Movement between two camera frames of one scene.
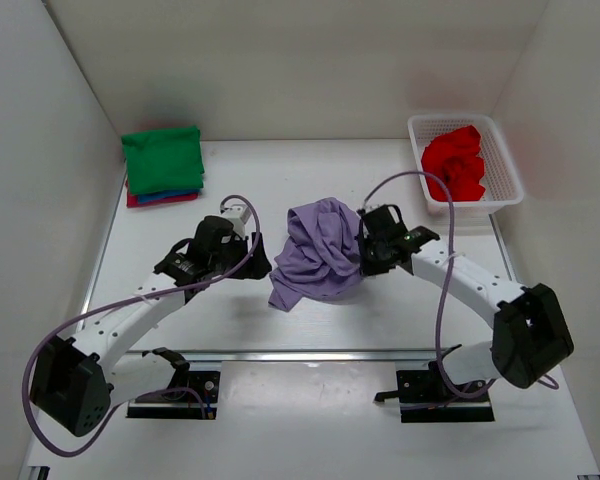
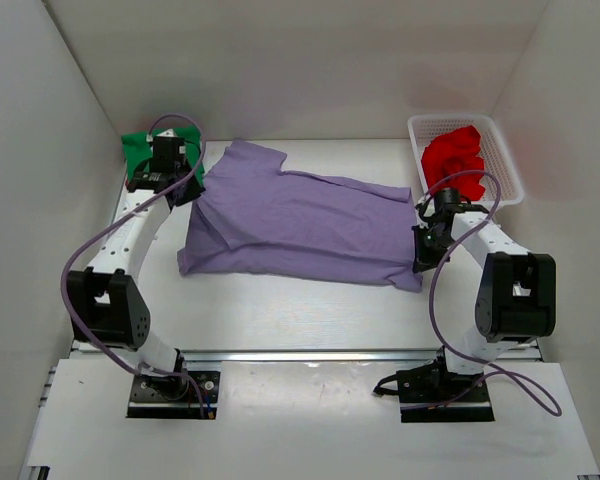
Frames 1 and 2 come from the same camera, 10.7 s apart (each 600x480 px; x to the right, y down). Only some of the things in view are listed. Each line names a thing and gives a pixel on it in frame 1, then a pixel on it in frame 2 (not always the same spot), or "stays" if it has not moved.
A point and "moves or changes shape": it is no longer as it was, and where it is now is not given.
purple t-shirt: (320, 257) moves or changes shape
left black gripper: (258, 263) -> (192, 192)
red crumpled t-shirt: (454, 158) stays
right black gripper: (365, 267) -> (423, 260)
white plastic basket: (501, 182) stays
